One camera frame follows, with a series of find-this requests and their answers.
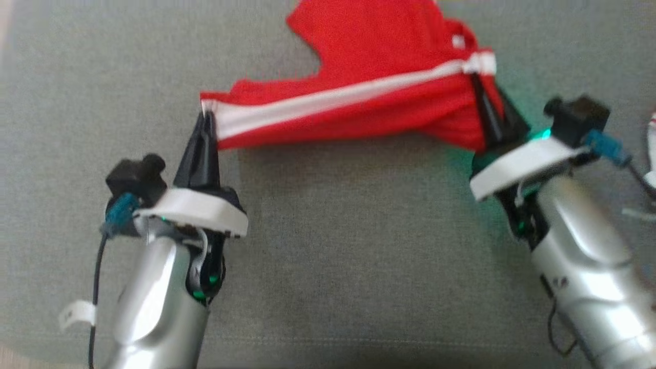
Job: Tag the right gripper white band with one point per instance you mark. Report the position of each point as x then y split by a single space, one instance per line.
517 164

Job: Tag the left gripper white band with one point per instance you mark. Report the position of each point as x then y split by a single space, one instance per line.
200 210

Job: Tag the red mesh shorts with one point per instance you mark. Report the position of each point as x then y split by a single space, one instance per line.
379 51

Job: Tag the red white printed jersey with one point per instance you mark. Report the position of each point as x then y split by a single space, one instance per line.
652 148

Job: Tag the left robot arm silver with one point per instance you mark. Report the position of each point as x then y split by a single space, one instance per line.
154 307

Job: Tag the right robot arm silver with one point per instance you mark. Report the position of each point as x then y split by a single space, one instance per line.
589 266

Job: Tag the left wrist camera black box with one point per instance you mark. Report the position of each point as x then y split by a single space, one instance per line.
136 177

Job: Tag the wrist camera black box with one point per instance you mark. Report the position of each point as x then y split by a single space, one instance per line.
136 177
579 120

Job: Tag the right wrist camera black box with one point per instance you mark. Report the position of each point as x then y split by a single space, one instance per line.
579 120

